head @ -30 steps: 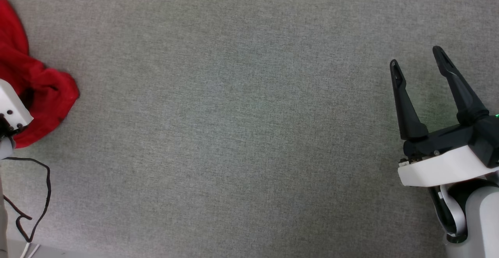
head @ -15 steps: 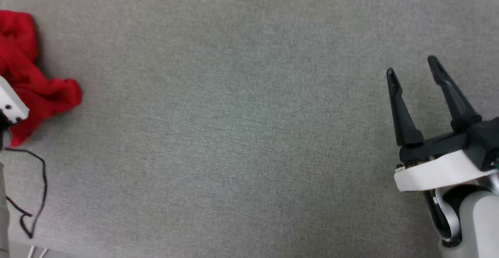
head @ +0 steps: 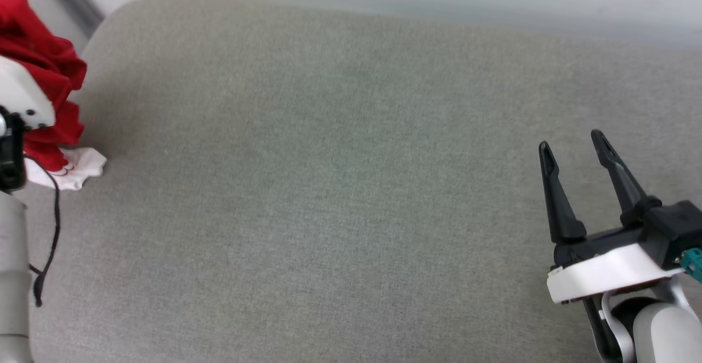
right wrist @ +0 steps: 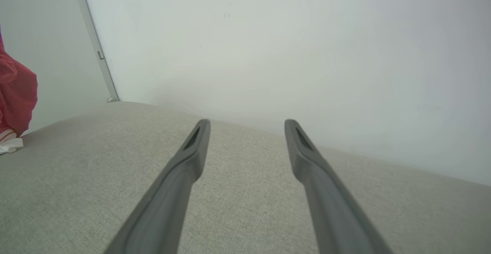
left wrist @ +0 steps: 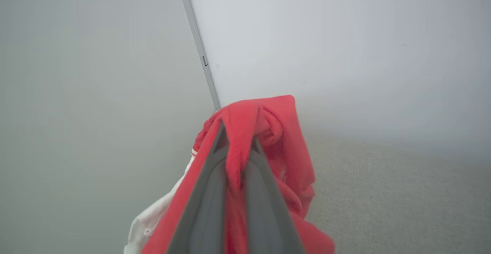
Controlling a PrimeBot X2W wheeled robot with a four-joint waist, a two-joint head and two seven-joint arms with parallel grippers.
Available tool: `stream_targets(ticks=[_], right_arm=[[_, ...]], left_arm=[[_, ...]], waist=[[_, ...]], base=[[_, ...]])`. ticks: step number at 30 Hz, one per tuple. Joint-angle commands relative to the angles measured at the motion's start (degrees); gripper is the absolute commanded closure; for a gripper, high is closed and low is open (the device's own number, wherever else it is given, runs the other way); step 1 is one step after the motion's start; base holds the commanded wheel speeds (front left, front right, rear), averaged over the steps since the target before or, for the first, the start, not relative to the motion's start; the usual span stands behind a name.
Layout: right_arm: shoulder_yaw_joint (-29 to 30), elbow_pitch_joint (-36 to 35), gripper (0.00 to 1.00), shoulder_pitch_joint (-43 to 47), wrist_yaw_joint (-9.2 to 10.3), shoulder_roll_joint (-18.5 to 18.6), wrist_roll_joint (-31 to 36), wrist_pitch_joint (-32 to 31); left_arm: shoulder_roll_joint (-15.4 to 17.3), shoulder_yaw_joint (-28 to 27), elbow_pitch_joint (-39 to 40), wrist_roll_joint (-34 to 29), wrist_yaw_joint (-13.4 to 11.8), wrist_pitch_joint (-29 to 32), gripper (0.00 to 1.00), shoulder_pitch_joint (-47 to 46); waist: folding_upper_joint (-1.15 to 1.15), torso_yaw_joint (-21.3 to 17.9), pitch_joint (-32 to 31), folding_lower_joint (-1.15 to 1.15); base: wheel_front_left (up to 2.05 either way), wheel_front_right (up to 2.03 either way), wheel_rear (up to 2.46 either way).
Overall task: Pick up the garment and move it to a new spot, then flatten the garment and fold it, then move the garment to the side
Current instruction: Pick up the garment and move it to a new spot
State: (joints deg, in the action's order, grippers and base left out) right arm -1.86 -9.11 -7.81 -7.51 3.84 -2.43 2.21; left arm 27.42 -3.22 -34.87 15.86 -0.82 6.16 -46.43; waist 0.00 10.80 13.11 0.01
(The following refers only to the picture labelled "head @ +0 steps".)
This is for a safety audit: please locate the teal right camera connector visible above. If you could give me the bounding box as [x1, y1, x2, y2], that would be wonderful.
[680, 247, 702, 283]

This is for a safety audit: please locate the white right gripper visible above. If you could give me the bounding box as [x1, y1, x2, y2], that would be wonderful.
[539, 129, 684, 305]

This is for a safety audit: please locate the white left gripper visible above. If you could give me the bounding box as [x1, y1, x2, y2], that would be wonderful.
[0, 56, 56, 131]

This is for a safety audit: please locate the grey metal wall strip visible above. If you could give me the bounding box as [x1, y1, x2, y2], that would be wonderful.
[44, 0, 105, 38]

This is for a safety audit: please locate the black left camera cable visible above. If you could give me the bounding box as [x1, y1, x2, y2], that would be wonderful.
[24, 155, 62, 308]

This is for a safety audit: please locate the red and white basketball jersey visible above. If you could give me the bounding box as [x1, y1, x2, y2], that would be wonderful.
[0, 0, 107, 191]

